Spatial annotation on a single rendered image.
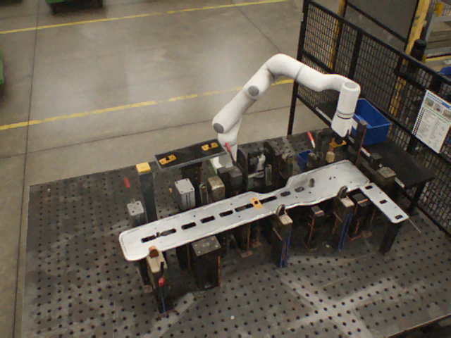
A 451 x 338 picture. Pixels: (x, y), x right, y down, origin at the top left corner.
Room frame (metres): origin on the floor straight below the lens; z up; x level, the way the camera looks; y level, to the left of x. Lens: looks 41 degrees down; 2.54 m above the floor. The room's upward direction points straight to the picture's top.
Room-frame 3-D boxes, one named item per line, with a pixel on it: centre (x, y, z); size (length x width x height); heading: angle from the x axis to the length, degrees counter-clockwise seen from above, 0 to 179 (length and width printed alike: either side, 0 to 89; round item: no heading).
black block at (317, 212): (1.46, -0.48, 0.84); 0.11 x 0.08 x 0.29; 25
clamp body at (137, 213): (1.41, 0.45, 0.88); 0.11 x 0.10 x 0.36; 25
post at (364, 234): (1.58, -0.80, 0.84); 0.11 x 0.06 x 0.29; 25
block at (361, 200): (1.56, -0.73, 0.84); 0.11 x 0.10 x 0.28; 25
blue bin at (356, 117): (2.14, -0.86, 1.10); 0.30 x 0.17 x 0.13; 18
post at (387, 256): (1.42, -0.88, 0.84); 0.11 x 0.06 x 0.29; 25
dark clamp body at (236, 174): (1.67, -0.04, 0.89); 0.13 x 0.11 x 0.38; 25
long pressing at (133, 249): (1.49, -0.14, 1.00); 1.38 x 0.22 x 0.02; 115
